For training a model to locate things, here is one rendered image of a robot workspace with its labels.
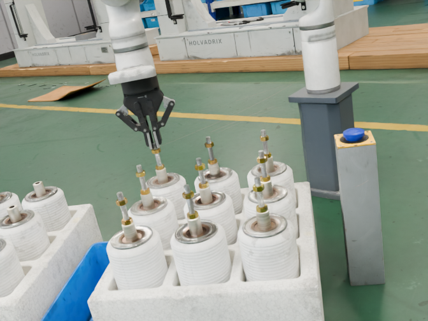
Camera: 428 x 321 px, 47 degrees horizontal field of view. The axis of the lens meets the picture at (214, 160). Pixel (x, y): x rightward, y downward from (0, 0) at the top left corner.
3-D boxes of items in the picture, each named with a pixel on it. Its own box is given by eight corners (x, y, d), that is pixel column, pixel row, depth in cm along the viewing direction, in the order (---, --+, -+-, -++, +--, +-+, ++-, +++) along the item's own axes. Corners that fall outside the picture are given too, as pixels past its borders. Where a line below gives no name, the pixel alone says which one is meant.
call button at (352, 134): (342, 138, 97) (341, 128, 96) (363, 135, 96) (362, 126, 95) (344, 146, 93) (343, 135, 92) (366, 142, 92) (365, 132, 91)
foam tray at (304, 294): (162, 260, 126) (146, 197, 120) (317, 248, 118) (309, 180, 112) (113, 381, 90) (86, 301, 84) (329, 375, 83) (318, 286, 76)
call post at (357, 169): (346, 267, 109) (334, 135, 98) (379, 264, 108) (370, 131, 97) (350, 286, 103) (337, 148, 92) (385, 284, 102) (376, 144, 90)
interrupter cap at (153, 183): (139, 188, 108) (139, 186, 107) (159, 174, 114) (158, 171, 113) (167, 191, 104) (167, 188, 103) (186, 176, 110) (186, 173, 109)
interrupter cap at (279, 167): (263, 162, 109) (263, 159, 109) (293, 165, 104) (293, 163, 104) (244, 176, 104) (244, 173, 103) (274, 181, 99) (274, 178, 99)
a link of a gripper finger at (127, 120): (119, 106, 104) (142, 122, 105) (114, 113, 104) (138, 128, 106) (117, 110, 101) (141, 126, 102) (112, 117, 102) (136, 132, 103)
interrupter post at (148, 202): (146, 212, 96) (142, 197, 95) (141, 208, 98) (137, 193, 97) (157, 207, 97) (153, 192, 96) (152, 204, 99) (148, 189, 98)
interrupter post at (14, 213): (14, 218, 105) (9, 204, 104) (24, 217, 105) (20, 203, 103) (8, 224, 103) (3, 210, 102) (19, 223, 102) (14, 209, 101)
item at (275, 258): (241, 316, 90) (225, 230, 83) (278, 290, 95) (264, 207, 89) (280, 340, 82) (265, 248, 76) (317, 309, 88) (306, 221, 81)
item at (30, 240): (32, 279, 115) (7, 211, 109) (71, 276, 114) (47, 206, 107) (12, 306, 107) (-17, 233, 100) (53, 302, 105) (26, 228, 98)
